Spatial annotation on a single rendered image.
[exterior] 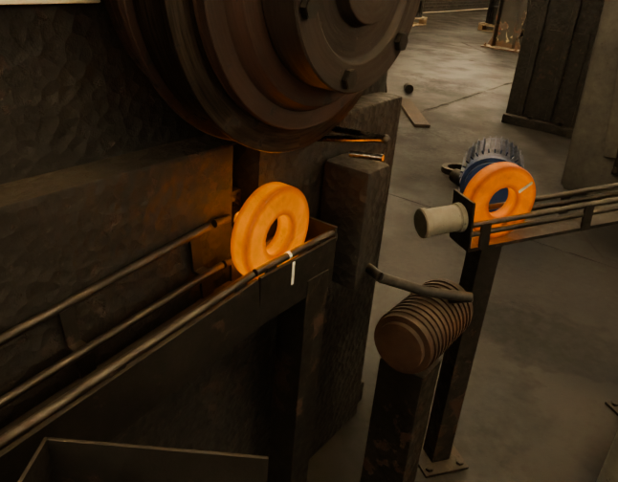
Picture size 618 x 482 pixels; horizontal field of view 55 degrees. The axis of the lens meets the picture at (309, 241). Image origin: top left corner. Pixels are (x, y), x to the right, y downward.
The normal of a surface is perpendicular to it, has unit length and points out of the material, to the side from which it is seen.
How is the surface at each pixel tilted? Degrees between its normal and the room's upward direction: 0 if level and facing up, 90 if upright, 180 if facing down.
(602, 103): 90
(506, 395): 0
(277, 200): 90
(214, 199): 90
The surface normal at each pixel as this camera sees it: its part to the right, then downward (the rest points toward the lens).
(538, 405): 0.07, -0.89
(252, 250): 0.81, 0.32
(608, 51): -0.78, 0.22
